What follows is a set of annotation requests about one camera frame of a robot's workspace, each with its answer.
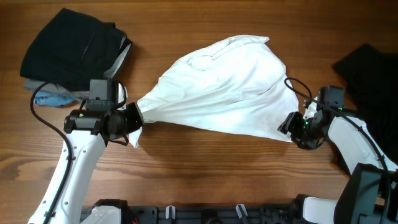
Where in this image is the folded black garment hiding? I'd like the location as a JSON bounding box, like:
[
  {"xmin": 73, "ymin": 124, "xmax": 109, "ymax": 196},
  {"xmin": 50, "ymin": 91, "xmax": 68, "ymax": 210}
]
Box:
[{"xmin": 20, "ymin": 8, "xmax": 132, "ymax": 91}]

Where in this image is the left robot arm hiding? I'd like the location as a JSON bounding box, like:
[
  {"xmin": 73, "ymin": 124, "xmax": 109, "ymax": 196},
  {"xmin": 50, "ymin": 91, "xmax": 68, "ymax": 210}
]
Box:
[{"xmin": 29, "ymin": 78, "xmax": 144, "ymax": 223}]

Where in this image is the folded light blue garment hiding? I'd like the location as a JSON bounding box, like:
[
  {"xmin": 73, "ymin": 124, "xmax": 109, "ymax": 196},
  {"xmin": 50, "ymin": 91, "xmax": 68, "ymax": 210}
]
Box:
[{"xmin": 33, "ymin": 91, "xmax": 76, "ymax": 108}]

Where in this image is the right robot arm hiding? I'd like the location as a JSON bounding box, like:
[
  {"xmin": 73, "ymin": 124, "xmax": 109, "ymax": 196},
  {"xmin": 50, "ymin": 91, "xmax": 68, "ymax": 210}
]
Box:
[{"xmin": 278, "ymin": 86, "xmax": 397, "ymax": 223}]

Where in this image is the white t-shirt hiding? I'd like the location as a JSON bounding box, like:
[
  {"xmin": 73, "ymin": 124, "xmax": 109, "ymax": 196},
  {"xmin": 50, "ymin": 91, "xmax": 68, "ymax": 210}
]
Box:
[{"xmin": 137, "ymin": 35, "xmax": 299, "ymax": 142}]

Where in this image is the black garment on right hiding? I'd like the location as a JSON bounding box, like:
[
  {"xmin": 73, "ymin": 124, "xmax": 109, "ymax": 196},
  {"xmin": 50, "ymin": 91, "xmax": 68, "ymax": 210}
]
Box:
[{"xmin": 332, "ymin": 44, "xmax": 397, "ymax": 165}]

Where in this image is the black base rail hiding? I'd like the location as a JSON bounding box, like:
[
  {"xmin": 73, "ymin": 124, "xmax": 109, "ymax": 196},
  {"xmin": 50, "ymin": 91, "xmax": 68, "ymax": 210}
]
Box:
[{"xmin": 114, "ymin": 204, "xmax": 306, "ymax": 224}]

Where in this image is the folded grey garment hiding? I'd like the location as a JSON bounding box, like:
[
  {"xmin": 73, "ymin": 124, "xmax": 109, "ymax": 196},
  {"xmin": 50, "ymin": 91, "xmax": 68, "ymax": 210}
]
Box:
[{"xmin": 23, "ymin": 79, "xmax": 89, "ymax": 101}]

